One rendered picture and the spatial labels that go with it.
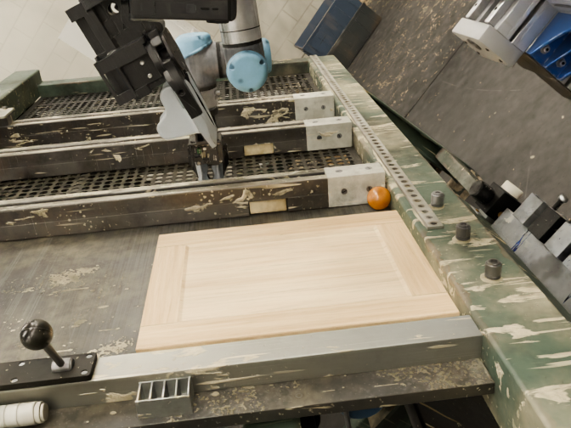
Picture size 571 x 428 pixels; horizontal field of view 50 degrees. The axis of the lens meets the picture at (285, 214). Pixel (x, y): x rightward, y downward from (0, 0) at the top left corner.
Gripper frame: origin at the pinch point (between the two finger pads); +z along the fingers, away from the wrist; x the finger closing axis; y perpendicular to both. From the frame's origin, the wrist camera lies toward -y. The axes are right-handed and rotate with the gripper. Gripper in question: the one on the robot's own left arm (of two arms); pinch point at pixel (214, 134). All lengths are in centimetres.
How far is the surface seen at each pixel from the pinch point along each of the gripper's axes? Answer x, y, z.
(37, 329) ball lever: 8.5, 28.7, 9.0
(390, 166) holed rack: -56, -23, 39
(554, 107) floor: -164, -104, 97
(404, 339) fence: 3.8, -9.4, 36.7
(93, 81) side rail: -183, 60, 5
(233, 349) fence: 1.5, 12.5, 27.7
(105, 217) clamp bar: -49, 36, 18
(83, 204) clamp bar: -49, 39, 13
